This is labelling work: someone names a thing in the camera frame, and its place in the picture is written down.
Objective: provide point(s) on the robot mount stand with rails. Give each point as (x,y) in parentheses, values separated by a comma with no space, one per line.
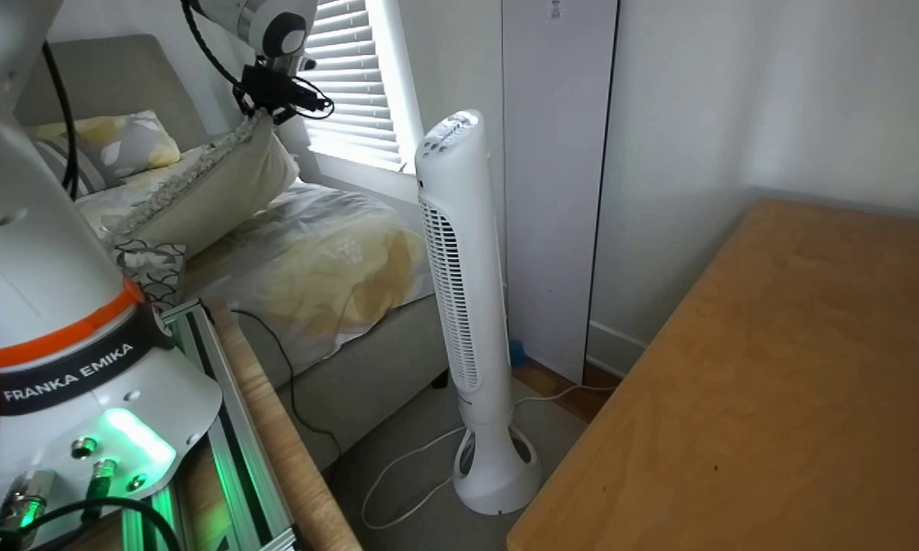
(251,486)

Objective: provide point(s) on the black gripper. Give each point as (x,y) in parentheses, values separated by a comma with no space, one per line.
(283,96)

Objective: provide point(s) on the white window blinds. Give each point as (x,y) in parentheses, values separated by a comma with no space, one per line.
(348,73)

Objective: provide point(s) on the white leaning panel board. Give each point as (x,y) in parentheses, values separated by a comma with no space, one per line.
(554,89)

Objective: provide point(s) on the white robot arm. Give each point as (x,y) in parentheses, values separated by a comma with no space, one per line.
(86,373)

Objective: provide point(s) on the cream tufted throw pillow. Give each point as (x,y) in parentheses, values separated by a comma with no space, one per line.
(207,195)

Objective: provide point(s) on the wooden dresser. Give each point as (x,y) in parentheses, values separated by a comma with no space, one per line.
(777,409)

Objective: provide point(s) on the bed with patterned duvet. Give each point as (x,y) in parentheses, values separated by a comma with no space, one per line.
(329,282)

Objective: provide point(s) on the white tower fan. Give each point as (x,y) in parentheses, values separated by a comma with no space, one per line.
(494,463)

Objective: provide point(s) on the yellow grey bed pillow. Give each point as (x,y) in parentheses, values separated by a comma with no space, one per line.
(109,149)

